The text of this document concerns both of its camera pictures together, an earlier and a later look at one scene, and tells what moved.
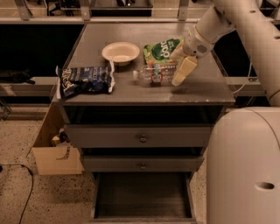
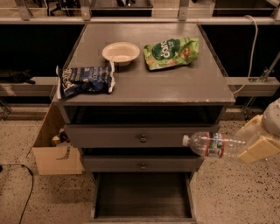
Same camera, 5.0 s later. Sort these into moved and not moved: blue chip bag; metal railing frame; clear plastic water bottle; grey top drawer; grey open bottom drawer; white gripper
Moved: clear plastic water bottle; white gripper
Not moved: blue chip bag; metal railing frame; grey open bottom drawer; grey top drawer
